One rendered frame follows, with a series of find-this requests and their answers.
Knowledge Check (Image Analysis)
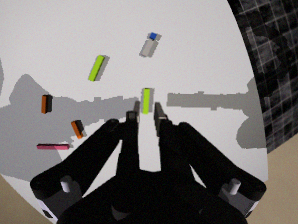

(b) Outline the grey rod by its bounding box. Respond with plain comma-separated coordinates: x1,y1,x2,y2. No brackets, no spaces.
142,39,154,57

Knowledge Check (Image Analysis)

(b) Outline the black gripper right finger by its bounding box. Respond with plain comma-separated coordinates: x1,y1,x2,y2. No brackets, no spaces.
154,102,267,222

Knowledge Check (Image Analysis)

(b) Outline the lime green rod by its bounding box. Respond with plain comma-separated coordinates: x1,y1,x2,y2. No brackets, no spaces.
89,55,105,82
143,88,150,114

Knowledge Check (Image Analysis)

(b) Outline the pink rod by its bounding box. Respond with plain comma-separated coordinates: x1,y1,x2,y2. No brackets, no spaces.
37,144,70,150

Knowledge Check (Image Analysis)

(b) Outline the orange rod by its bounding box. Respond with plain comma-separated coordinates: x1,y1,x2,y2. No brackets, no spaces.
71,120,83,139
41,95,49,114

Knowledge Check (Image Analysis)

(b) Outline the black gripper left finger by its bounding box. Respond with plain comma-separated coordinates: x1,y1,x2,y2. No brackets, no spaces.
30,101,142,224

